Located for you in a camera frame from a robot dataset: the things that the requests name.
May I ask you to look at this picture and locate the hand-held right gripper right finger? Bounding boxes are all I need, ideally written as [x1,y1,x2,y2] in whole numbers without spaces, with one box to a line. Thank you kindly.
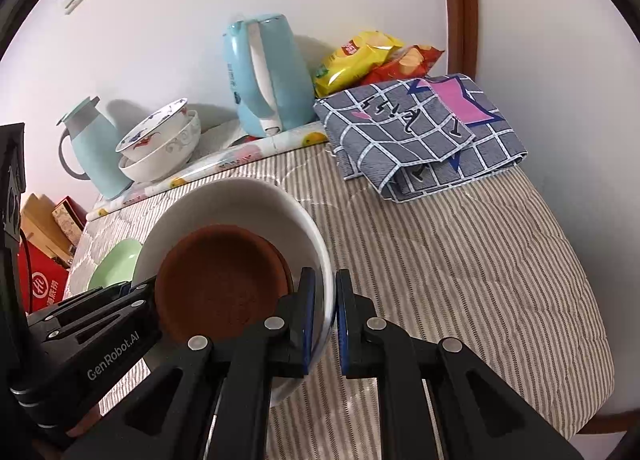
[335,269,583,460]

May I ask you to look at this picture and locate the yellow chip bag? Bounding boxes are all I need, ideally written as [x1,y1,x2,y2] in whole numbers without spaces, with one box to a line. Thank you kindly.
[313,30,405,98]

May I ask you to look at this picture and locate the rolled fruit print tablecloth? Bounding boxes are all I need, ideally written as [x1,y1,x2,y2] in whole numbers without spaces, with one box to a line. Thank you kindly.
[86,121,330,221]

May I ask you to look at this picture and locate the grey checked folded cloth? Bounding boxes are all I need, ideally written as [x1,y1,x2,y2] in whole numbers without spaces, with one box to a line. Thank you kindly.
[314,74,530,203]

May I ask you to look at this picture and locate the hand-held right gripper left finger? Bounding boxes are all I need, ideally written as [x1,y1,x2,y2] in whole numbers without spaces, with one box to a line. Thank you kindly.
[62,267,317,460]

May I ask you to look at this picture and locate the red chip bag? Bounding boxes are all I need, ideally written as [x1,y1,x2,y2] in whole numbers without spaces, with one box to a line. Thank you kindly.
[360,44,446,86]

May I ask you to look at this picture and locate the dark red patterned box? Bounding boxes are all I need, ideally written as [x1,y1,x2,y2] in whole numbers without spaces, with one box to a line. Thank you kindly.
[51,196,88,247]

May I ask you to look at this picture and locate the small brown bowl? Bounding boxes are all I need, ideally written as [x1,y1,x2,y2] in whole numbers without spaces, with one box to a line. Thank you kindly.
[154,225,295,345]

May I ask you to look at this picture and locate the green square plate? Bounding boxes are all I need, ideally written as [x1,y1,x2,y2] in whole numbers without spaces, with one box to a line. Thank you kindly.
[87,238,144,291]

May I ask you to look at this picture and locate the light blue thermos jug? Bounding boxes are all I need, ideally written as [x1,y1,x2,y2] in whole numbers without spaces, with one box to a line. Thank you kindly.
[56,96,135,201]

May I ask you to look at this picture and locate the plain white bowl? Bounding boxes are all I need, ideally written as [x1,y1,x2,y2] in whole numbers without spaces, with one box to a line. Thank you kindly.
[131,177,335,408]

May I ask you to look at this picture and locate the light blue electric kettle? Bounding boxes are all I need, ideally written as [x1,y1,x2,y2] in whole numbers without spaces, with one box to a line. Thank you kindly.
[222,14,317,139]

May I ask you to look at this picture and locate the white grey swirl bowl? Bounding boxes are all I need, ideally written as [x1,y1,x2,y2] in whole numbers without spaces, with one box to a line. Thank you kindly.
[118,110,202,185]

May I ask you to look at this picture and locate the blue flower patterned bowl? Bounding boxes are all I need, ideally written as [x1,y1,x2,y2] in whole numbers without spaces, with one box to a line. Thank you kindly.
[115,98,190,163]

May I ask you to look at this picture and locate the plain cardboard box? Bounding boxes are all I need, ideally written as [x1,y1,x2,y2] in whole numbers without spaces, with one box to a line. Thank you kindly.
[20,193,68,265]

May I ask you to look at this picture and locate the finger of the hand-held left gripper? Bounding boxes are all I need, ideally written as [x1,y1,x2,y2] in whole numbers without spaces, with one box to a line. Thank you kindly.
[47,276,162,341]
[62,281,132,311]

